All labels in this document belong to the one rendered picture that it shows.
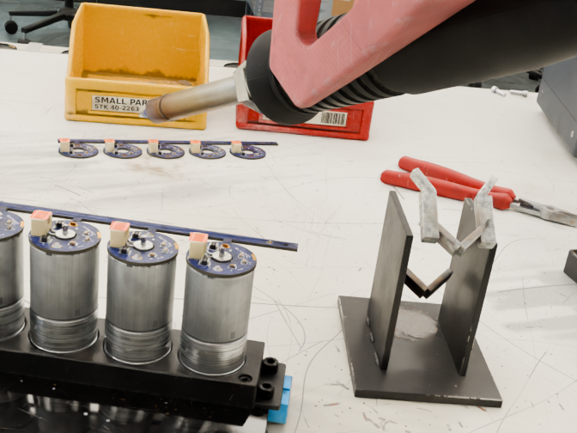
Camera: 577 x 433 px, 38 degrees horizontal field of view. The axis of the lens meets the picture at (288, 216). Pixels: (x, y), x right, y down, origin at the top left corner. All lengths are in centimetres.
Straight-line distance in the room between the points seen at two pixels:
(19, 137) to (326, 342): 28
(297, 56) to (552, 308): 28
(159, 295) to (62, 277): 3
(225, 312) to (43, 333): 7
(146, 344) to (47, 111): 35
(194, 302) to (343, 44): 15
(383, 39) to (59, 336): 19
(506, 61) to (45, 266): 19
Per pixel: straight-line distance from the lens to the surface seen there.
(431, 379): 36
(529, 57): 16
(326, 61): 18
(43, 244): 30
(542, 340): 42
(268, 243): 31
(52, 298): 31
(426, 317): 40
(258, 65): 21
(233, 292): 29
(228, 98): 23
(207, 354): 31
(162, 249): 30
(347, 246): 47
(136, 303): 30
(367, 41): 17
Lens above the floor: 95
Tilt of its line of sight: 24 degrees down
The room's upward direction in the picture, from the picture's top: 7 degrees clockwise
